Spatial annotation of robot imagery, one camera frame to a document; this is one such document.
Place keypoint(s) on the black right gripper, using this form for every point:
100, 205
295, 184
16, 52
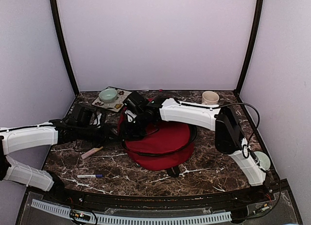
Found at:
127, 130

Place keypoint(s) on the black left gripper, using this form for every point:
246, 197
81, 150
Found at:
105, 140

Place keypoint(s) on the red backpack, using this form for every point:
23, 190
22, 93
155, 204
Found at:
166, 149

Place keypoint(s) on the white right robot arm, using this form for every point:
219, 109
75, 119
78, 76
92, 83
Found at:
221, 119

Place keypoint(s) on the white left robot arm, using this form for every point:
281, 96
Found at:
19, 143

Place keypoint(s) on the pink yellow highlighter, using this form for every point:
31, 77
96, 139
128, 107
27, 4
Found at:
90, 152

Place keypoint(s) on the floral patterned square plate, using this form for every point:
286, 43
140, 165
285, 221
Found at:
115, 106

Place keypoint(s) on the white pen purple cap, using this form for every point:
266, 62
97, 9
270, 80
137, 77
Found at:
90, 176

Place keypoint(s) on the pale green ceramic bowl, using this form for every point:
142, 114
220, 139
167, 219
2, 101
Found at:
108, 95

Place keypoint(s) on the white mug with red pattern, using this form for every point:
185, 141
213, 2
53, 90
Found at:
210, 97

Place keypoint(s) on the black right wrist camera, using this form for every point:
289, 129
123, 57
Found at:
135, 102

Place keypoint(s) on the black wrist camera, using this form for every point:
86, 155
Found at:
135, 102
81, 115

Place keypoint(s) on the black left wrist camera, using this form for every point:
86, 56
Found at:
81, 115

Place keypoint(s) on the white slotted cable duct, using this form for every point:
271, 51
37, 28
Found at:
131, 217

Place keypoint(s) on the black enclosure frame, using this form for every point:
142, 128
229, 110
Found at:
150, 201

